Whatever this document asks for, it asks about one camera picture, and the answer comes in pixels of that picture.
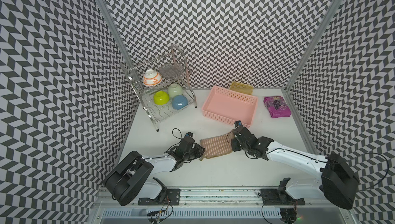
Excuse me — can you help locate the metal two-tier dish rack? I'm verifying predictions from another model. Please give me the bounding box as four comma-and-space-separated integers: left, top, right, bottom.
119, 44, 198, 132

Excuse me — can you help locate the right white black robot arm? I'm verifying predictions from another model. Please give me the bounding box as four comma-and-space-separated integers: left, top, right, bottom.
231, 121, 360, 210

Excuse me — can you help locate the yellow plastic container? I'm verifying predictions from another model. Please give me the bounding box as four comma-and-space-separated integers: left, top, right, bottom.
229, 81, 254, 95

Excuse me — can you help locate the pink perforated plastic basket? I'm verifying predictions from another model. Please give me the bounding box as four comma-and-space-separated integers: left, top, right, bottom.
202, 85, 258, 128

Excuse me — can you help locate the striped beige square dishcloth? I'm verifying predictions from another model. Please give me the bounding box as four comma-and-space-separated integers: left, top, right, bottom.
200, 132, 234, 161

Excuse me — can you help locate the lime green bowl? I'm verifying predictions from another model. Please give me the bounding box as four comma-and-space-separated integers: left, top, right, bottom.
153, 91, 170, 105

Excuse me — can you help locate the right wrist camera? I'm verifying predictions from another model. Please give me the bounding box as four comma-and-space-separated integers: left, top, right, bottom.
234, 120, 243, 127

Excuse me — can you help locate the blue bowl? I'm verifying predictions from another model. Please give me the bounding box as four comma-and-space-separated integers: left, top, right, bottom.
171, 95, 188, 110

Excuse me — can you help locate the aluminium front mounting rail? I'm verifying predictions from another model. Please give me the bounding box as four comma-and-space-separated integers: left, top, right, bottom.
91, 187, 337, 209

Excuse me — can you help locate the white orange patterned bowl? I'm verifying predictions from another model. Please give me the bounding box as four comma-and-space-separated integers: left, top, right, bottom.
143, 69, 163, 87

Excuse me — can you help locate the purple snack packet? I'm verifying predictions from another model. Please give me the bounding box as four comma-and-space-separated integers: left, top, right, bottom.
263, 96, 292, 118

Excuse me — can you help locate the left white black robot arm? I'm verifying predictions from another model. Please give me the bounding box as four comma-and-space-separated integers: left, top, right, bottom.
103, 132, 206, 206

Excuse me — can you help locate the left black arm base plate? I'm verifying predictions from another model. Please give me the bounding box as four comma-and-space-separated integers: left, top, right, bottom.
138, 189, 181, 206

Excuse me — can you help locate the pale green bowl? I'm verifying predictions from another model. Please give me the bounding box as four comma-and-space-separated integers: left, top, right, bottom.
167, 83, 184, 99

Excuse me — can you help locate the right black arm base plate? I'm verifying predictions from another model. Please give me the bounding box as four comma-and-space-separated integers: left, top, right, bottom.
258, 189, 306, 206

